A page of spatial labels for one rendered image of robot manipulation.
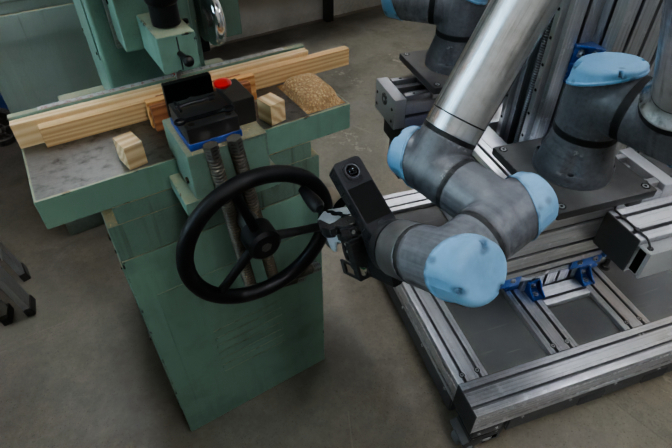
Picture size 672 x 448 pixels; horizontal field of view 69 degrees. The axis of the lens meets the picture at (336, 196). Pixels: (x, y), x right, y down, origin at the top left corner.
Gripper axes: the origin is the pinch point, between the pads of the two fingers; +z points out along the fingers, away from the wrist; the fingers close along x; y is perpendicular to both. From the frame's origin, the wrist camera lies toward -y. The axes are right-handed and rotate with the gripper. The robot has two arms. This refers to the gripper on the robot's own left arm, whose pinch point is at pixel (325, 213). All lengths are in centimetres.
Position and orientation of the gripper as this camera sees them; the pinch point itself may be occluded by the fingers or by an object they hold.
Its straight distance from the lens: 80.7
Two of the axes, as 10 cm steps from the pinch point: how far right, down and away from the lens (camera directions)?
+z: -4.5, -0.9, 8.9
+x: 8.5, -3.4, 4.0
